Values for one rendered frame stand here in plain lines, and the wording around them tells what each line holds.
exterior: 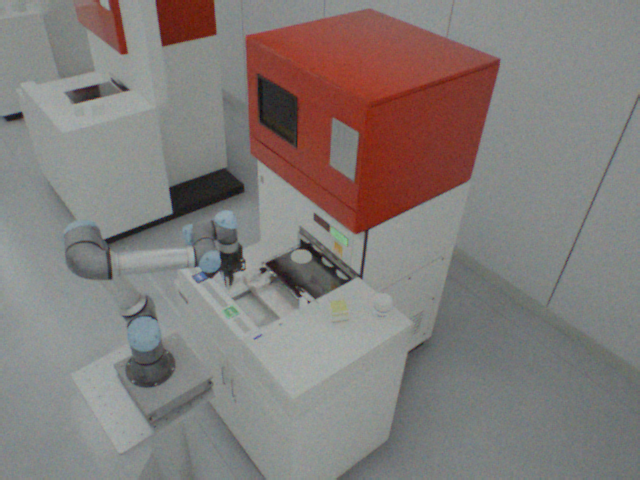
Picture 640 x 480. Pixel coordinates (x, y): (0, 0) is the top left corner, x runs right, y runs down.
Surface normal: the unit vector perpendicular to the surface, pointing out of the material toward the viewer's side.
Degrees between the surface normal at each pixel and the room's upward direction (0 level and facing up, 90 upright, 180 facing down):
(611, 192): 90
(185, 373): 2
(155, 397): 2
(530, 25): 90
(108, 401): 0
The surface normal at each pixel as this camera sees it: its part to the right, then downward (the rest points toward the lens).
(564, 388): 0.03, -0.77
